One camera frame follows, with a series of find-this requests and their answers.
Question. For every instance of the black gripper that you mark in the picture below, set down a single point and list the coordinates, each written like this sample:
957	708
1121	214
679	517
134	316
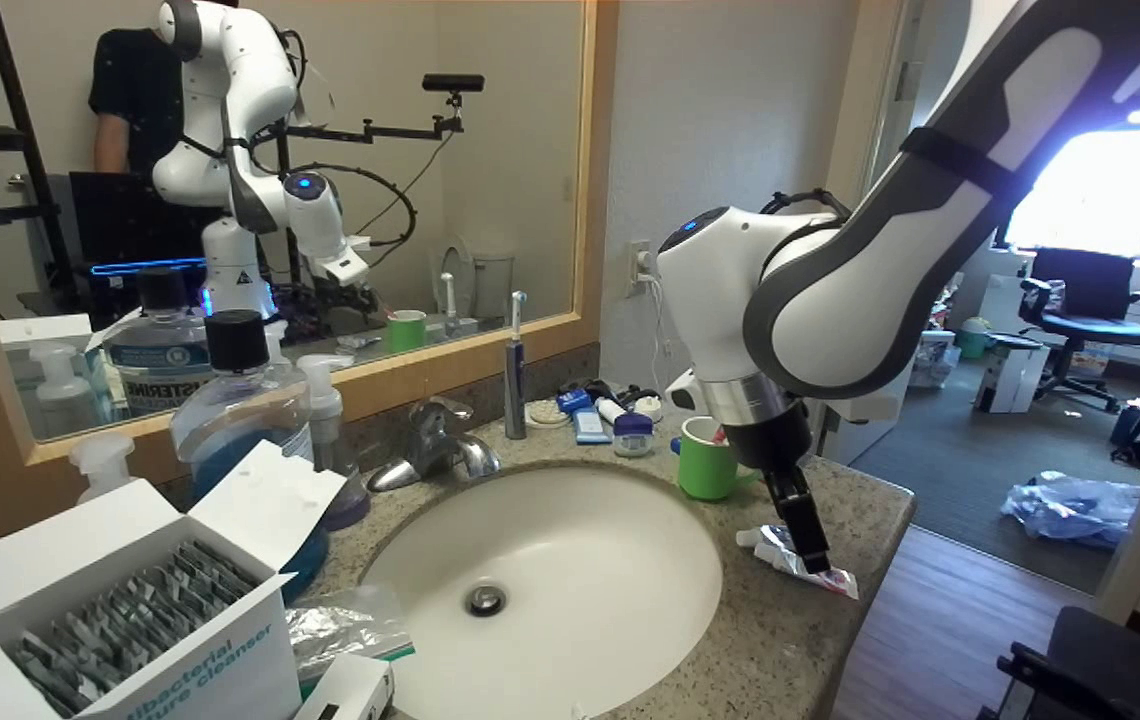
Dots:
769	444

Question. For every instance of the white red toothpaste tube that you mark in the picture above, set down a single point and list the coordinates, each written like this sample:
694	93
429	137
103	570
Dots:
840	582

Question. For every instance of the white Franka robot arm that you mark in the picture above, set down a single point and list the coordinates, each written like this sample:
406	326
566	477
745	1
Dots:
863	282

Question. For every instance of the crumpled grey white tube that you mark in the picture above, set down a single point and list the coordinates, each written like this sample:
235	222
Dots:
761	542

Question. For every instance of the small white tube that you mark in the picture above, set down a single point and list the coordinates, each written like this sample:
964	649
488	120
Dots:
609	406

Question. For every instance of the green mug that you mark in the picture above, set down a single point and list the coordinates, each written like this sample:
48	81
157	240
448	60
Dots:
702	465

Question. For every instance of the white container blue lid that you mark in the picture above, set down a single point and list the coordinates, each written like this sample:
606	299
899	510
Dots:
633	429

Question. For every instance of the round white pad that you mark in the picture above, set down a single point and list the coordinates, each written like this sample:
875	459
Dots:
648	406

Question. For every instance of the white sink basin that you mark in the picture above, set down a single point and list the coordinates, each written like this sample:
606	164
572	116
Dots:
595	584

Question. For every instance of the small blue container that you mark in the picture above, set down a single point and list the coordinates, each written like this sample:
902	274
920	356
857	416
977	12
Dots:
572	398

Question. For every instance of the white storage box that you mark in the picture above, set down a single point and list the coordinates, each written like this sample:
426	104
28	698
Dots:
1012	375

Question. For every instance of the blue plastic bag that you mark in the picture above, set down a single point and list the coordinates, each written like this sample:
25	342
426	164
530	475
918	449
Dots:
1075	510

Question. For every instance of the white round disc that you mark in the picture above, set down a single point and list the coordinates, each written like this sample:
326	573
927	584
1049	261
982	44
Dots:
546	415

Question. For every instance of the black office chair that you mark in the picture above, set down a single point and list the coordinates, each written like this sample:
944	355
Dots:
1082	286

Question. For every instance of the chrome faucet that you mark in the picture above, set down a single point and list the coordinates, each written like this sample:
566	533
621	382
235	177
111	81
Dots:
443	444

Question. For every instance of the bright window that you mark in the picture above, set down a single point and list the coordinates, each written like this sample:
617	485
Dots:
1129	203

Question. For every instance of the wood framed mirror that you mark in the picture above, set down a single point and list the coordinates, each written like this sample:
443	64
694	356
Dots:
500	161

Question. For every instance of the small white box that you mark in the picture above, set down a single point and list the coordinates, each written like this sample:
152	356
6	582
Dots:
348	684

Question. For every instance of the clear plastic wrapper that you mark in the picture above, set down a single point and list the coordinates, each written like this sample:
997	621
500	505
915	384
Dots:
329	632

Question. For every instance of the clear soap pump bottle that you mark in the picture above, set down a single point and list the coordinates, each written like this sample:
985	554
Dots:
326	415

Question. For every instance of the open white teal box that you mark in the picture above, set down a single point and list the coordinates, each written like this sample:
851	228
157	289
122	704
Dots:
194	667

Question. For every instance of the white wall outlet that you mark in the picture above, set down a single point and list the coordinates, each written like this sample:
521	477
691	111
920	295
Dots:
640	274

